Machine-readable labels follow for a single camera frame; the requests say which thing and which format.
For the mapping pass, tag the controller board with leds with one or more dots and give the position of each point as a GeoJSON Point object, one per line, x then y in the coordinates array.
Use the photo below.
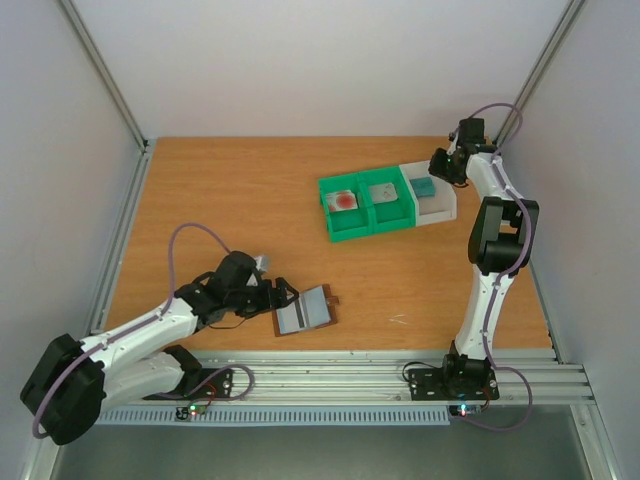
{"type": "Point", "coordinates": [465, 410]}
{"type": "Point", "coordinates": [192, 412]}

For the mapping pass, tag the white card with stripe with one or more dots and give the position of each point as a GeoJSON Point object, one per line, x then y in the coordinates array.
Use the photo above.
{"type": "Point", "coordinates": [291, 319]}

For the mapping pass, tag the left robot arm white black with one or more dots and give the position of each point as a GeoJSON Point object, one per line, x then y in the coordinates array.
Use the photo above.
{"type": "Point", "coordinates": [76, 380]}

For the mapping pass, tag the left controller board with leds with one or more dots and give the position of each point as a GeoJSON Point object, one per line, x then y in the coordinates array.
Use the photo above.
{"type": "Point", "coordinates": [192, 412]}

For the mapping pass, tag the white bin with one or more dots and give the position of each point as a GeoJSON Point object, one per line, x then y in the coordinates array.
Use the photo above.
{"type": "Point", "coordinates": [441, 206]}

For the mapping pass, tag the blue slotted cable duct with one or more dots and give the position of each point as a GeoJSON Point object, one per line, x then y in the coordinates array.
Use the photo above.
{"type": "Point", "coordinates": [277, 416]}

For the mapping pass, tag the grey card in bin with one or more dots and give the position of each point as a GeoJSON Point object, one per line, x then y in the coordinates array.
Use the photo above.
{"type": "Point", "coordinates": [383, 193]}

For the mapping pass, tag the aluminium upright profile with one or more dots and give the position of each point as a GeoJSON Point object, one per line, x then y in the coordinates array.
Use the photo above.
{"type": "Point", "coordinates": [552, 46]}
{"type": "Point", "coordinates": [90, 47]}

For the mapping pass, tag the right aluminium upright profile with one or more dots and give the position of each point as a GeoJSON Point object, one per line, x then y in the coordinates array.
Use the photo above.
{"type": "Point", "coordinates": [552, 46]}

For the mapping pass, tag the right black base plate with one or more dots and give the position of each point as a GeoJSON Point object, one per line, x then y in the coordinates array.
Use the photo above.
{"type": "Point", "coordinates": [431, 384]}

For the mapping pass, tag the left aluminium upright profile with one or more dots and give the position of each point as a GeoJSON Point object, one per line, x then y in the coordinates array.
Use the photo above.
{"type": "Point", "coordinates": [90, 47]}

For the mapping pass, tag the right controller board with leds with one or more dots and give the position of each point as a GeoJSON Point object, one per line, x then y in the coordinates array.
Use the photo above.
{"type": "Point", "coordinates": [465, 410]}

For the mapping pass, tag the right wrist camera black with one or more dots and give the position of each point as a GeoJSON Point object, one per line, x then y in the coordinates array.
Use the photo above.
{"type": "Point", "coordinates": [471, 131]}

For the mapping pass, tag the aluminium front rail frame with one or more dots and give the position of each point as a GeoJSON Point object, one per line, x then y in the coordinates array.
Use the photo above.
{"type": "Point", "coordinates": [357, 377]}

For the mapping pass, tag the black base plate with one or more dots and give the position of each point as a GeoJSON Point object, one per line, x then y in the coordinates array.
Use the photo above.
{"type": "Point", "coordinates": [208, 386]}
{"type": "Point", "coordinates": [431, 384]}

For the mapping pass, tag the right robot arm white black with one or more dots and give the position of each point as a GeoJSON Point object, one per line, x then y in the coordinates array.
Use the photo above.
{"type": "Point", "coordinates": [499, 247]}

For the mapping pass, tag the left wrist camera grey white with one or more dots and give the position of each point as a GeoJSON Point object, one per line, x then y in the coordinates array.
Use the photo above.
{"type": "Point", "coordinates": [262, 263]}

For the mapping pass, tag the green double bin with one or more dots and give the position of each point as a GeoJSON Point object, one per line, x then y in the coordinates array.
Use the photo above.
{"type": "Point", "coordinates": [369, 219]}

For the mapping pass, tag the red white card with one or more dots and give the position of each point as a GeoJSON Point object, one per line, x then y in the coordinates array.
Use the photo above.
{"type": "Point", "coordinates": [339, 201]}

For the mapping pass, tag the brown leather card holder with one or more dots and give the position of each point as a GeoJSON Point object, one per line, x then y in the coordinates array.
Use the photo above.
{"type": "Point", "coordinates": [319, 304]}

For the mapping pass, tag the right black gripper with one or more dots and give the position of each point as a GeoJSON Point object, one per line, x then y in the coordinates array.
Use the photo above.
{"type": "Point", "coordinates": [445, 163]}

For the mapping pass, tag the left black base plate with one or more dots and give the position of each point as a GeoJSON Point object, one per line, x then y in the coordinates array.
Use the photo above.
{"type": "Point", "coordinates": [208, 386]}

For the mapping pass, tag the teal card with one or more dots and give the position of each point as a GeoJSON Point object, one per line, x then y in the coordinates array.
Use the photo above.
{"type": "Point", "coordinates": [423, 187]}

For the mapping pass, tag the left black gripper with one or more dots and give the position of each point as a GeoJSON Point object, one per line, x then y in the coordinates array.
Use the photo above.
{"type": "Point", "coordinates": [268, 301]}

